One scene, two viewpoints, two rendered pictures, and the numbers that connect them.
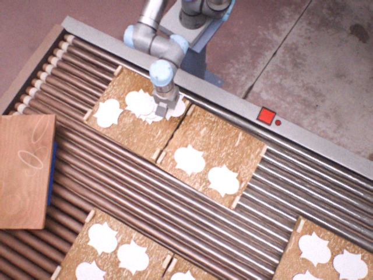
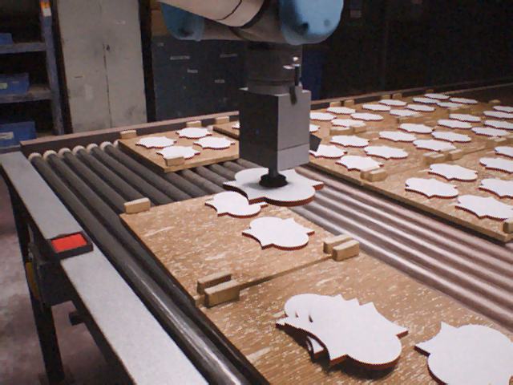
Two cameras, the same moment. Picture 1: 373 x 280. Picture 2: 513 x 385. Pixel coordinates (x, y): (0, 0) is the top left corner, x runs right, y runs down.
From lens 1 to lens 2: 1.46 m
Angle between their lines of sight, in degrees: 83
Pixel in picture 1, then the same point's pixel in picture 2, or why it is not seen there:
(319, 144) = (44, 204)
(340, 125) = not seen: outside the picture
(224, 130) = (171, 245)
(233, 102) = (99, 283)
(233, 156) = (191, 220)
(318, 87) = not seen: outside the picture
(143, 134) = (367, 290)
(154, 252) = (393, 186)
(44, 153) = not seen: outside the picture
